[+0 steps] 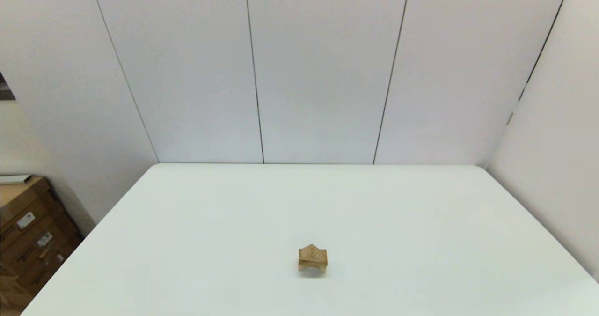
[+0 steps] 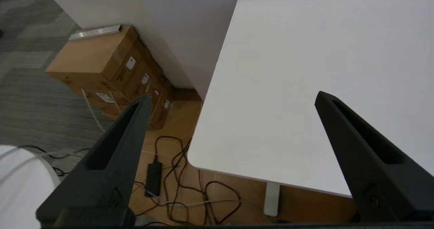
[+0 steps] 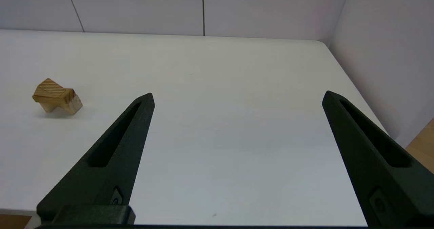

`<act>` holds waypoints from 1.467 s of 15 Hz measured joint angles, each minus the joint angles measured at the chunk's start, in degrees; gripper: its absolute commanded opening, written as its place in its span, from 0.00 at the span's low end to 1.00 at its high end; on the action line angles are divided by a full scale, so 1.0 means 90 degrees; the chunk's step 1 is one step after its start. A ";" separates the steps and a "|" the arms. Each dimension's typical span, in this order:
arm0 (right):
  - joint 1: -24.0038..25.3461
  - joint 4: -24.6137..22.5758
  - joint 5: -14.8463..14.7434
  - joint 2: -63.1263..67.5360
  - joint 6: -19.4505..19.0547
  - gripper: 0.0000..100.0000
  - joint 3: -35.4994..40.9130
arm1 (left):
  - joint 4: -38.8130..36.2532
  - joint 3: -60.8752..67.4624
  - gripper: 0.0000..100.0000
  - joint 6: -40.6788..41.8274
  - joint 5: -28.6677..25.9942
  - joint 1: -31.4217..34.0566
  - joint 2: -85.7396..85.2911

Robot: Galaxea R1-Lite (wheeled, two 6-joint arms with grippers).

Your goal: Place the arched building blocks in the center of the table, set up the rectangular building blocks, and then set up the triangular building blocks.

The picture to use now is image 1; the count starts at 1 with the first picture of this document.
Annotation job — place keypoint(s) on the triangular wooden building block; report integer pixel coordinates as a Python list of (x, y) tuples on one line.
[(312, 253)]

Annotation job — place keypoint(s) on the rectangular wooden building block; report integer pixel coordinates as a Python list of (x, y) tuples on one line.
[(302, 262)]

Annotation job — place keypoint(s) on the arched wooden building block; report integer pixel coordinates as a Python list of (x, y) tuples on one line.
[(312, 270)]

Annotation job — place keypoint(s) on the stacked cardboard boxes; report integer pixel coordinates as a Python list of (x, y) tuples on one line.
[(42, 255)]

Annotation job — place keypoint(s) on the plain brown cardboard box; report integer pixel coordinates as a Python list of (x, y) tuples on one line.
[(21, 196)]

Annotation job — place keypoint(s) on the flat white board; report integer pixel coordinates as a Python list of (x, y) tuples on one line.
[(14, 179)]

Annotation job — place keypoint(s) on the small brown cardboard box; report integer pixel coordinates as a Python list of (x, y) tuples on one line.
[(11, 295)]

